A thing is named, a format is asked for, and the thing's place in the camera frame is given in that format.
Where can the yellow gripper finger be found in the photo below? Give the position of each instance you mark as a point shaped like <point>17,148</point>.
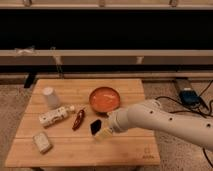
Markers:
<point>103,134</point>

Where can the black eraser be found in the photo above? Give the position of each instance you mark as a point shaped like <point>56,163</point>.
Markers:
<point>95,127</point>

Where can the white sponge block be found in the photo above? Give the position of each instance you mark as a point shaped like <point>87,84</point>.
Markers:
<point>42,142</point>

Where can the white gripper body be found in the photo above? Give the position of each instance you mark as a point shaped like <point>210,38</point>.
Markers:
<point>118,120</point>

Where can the wooden table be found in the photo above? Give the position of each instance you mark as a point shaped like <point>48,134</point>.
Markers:
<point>79,148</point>

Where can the white ceramic cup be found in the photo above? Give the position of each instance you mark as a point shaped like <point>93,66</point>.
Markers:
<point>51,98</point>

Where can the white plastic bottle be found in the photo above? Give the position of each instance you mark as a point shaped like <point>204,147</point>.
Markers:
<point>51,117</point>

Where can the blue power adapter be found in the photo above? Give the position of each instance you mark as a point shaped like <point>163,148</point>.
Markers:
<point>189,97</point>

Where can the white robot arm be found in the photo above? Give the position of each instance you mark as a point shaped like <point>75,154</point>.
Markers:
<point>149,115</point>

